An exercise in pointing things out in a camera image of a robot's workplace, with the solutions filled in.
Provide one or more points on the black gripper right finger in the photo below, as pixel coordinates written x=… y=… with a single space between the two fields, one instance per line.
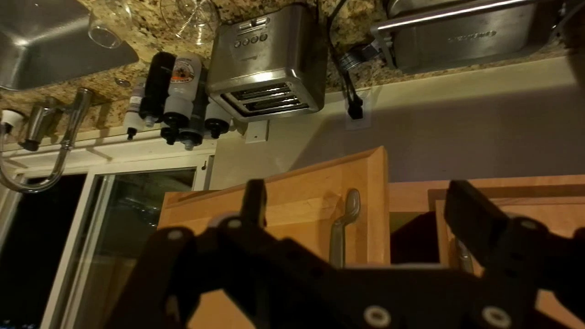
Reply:
x=520 y=257

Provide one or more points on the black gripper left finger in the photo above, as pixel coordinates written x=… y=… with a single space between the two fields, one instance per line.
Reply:
x=179 y=268

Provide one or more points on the wooden cupboard door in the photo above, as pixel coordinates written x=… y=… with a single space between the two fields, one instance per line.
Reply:
x=305 y=205
x=561 y=207

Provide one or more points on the metal door handle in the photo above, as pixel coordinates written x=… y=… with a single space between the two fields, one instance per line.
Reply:
x=338 y=238

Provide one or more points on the kitchen window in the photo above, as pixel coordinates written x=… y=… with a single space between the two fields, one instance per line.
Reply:
x=67 y=253

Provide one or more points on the stainless steel toaster oven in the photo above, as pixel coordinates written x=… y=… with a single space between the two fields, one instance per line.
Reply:
x=440 y=35

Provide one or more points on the clear drinking glass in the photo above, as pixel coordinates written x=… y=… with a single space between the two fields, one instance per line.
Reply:
x=100 y=30

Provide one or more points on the stainless steel sink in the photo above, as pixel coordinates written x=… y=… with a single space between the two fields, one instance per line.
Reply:
x=47 y=41

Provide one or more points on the white light switch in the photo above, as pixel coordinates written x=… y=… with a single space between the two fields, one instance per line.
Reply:
x=257 y=132

